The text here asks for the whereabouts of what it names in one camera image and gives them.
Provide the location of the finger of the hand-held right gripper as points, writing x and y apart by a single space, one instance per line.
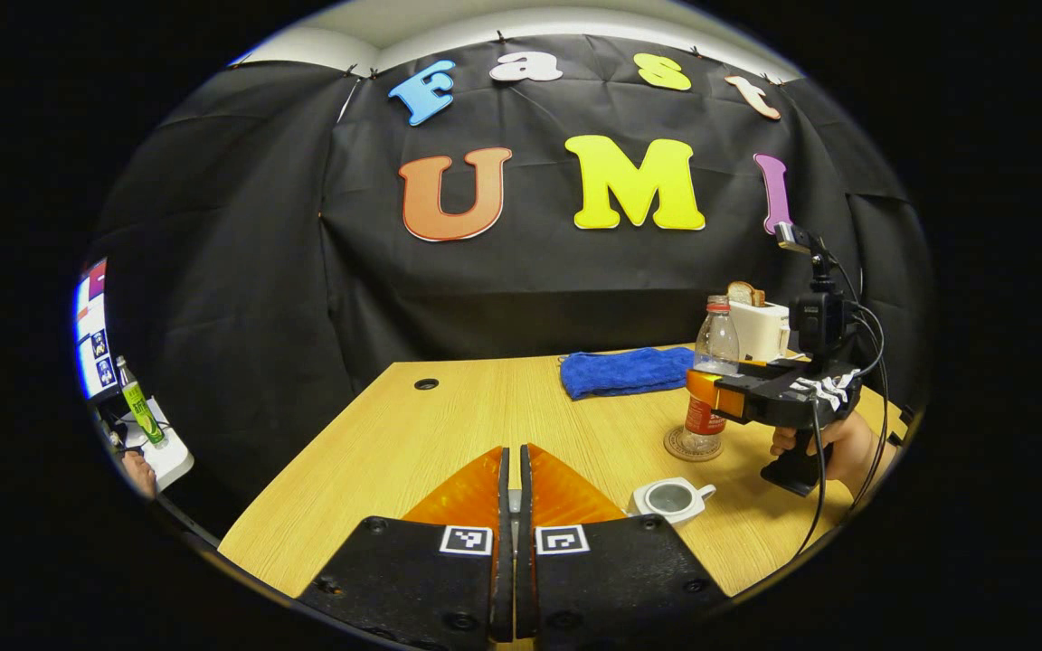
711 393

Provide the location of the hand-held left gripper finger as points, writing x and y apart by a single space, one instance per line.
525 542
504 542

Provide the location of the clear plastic water bottle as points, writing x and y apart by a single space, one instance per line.
715 344

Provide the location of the round beige coaster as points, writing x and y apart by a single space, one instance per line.
677 449

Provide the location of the white floral teacup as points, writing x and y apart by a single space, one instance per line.
657 514

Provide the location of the green drink bottle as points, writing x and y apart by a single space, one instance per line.
141 411

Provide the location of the white toaster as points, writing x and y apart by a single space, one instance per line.
761 330

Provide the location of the blue towel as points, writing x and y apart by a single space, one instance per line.
620 371

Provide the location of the toasted bread slice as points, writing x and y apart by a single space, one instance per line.
759 297
740 292

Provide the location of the black backdrop cloth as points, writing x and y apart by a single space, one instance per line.
304 271

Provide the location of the white side desk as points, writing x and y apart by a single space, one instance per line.
168 457

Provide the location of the computer monitor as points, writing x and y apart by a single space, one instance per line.
91 325

